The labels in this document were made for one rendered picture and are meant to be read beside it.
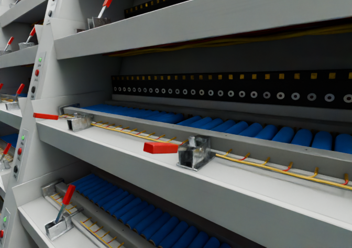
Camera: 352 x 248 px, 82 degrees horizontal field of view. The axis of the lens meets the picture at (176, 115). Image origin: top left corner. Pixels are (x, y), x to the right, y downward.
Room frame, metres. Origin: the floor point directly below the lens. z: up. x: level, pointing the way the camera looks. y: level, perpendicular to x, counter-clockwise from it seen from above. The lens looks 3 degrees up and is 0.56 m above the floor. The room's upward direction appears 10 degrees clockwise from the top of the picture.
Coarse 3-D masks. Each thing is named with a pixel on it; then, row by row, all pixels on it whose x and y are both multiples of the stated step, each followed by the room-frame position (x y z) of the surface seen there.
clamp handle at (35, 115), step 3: (33, 114) 0.34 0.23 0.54; (36, 114) 0.33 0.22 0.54; (39, 114) 0.33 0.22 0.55; (42, 114) 0.34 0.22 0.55; (45, 114) 0.34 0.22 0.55; (48, 114) 0.34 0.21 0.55; (51, 114) 0.36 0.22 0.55; (75, 114) 0.38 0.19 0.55; (36, 117) 0.33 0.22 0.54; (39, 117) 0.33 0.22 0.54; (42, 117) 0.34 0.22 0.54; (45, 117) 0.34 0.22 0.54; (48, 117) 0.35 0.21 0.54; (51, 117) 0.35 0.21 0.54; (54, 117) 0.35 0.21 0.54; (57, 117) 0.36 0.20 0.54; (60, 117) 0.36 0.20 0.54; (63, 117) 0.37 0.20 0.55; (66, 117) 0.37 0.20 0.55; (75, 117) 0.39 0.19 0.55; (78, 117) 0.39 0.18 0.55
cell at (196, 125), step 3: (207, 117) 0.35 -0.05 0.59; (210, 117) 0.35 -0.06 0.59; (201, 120) 0.33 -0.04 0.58; (204, 120) 0.33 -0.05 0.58; (207, 120) 0.34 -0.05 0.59; (210, 120) 0.34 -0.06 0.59; (192, 123) 0.32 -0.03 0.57; (195, 123) 0.32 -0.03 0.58; (198, 123) 0.32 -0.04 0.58; (201, 123) 0.32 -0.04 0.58; (204, 123) 0.33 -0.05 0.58; (189, 126) 0.30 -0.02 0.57; (192, 126) 0.31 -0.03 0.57; (195, 126) 0.31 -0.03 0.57; (198, 126) 0.31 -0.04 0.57
